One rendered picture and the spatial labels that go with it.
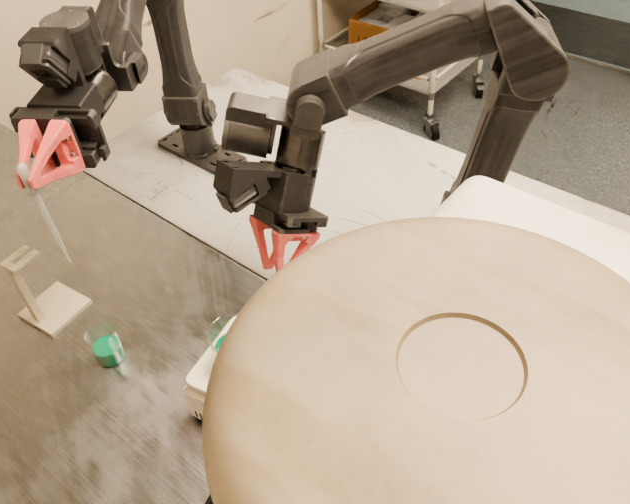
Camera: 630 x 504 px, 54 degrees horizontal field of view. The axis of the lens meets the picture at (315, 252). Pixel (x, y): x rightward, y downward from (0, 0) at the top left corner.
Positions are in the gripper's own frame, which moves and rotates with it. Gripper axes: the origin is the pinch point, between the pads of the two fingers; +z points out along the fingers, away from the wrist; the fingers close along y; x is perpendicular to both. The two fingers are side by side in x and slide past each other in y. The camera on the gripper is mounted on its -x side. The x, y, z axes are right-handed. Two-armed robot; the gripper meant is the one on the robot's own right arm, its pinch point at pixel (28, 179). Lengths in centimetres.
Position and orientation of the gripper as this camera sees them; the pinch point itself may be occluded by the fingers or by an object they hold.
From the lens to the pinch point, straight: 73.8
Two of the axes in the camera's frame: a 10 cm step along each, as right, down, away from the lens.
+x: 0.5, 7.0, 7.1
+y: 9.9, 0.5, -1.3
